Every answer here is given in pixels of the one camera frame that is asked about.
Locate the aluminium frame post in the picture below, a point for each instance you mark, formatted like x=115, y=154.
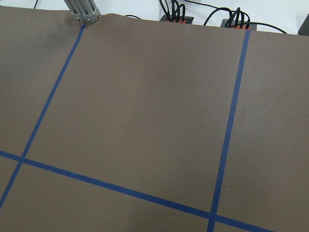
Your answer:
x=83, y=10

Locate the orange circuit board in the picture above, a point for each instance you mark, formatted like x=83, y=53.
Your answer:
x=224, y=24
x=180, y=19

